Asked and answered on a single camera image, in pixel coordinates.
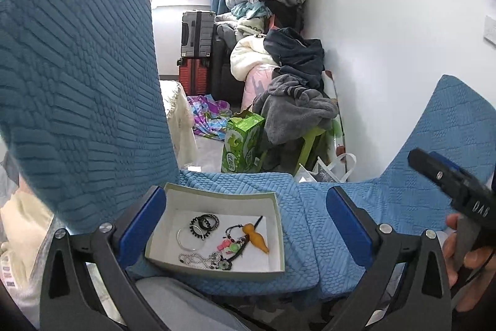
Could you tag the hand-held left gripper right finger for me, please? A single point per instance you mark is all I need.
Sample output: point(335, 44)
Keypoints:
point(348, 226)

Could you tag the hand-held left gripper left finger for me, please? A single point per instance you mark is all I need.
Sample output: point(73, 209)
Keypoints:
point(143, 222)

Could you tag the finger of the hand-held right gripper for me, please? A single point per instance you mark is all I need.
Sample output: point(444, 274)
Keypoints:
point(430, 168)

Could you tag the silver bangle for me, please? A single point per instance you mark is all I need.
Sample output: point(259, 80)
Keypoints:
point(180, 240)

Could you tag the pale green cardboard box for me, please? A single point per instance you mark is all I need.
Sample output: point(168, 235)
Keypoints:
point(217, 210)

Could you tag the green flower pendant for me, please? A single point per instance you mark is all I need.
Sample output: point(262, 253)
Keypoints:
point(224, 265)

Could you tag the orange gourd pendant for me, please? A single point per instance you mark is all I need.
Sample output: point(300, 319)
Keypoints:
point(257, 240)

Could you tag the person's right hand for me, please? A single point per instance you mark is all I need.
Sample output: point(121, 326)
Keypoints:
point(478, 288)

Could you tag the white tote bag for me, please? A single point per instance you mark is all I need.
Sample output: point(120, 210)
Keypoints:
point(329, 170)

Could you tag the person's grey trousers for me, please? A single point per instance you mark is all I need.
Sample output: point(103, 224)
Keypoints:
point(178, 304)

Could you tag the green plastic stool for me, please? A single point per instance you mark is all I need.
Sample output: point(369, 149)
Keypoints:
point(310, 143)

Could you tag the cream lace table cover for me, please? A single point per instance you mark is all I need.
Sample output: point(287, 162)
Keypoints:
point(180, 121)

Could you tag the rolled leaf print mat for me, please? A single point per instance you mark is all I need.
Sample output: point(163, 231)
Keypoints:
point(336, 114)

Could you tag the white printed garment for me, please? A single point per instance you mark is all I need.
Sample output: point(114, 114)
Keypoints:
point(23, 238)

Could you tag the green printed carton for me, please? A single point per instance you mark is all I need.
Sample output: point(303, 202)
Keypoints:
point(240, 145)

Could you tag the colourful cloth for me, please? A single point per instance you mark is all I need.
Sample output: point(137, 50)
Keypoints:
point(209, 114)

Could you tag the grey fleece garment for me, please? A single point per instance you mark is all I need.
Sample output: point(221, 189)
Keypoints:
point(294, 110)

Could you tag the red suitcase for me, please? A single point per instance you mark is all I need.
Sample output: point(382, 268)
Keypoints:
point(193, 77)

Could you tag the pink blanket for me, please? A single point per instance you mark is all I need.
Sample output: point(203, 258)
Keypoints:
point(259, 86)

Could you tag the dark navy garment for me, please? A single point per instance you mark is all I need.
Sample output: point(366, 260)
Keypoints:
point(298, 51)

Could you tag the black armchair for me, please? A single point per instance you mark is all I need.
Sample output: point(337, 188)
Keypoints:
point(223, 63)

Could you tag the grey suitcase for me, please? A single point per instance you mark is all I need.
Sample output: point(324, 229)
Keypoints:
point(197, 34)

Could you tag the white quilt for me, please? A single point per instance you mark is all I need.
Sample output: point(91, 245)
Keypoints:
point(248, 55)

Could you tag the white wall socket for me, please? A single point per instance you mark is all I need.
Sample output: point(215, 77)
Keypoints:
point(490, 29)

